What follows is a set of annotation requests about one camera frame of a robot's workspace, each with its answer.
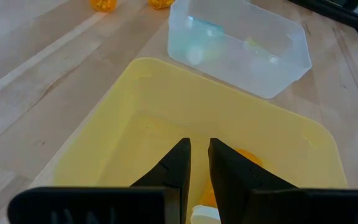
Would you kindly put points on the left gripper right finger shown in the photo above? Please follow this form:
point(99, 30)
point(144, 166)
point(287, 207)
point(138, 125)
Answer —
point(232, 186)

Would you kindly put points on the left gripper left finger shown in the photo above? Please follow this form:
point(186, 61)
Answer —
point(169, 180)

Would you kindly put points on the yellow-green pill bottle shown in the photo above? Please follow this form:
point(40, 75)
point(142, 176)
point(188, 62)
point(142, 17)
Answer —
point(253, 45)

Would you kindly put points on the orange pill bottle white cap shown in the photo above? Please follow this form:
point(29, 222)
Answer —
point(160, 3)

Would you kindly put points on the wide orange pill bottle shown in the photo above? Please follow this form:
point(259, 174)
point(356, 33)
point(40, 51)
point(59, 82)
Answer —
point(103, 4)

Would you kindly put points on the yellow translucent plastic bin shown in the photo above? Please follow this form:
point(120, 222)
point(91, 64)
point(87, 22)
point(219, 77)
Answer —
point(197, 102)

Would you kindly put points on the clear translucent plastic bin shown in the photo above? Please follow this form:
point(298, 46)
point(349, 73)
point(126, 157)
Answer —
point(259, 84)

